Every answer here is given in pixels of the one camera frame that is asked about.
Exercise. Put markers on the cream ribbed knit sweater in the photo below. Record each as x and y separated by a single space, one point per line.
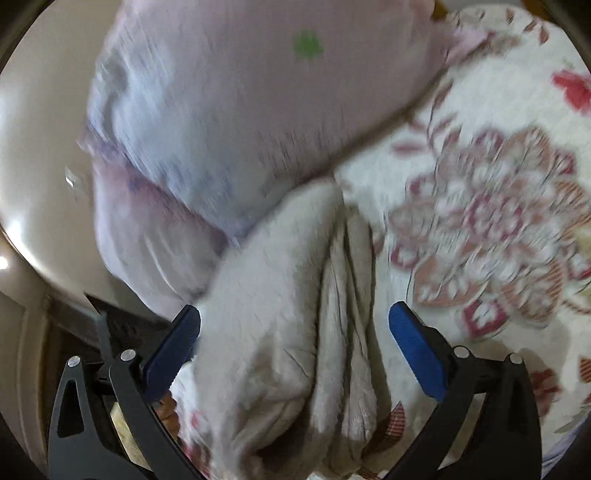
283 384

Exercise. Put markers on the white wooden-trimmed headboard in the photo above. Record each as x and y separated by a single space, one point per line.
48 51

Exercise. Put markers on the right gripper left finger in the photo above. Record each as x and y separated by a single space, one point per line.
83 442

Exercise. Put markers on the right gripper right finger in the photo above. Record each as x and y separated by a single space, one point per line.
506 440

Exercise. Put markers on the pale pink floral pillow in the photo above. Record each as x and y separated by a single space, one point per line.
203 115

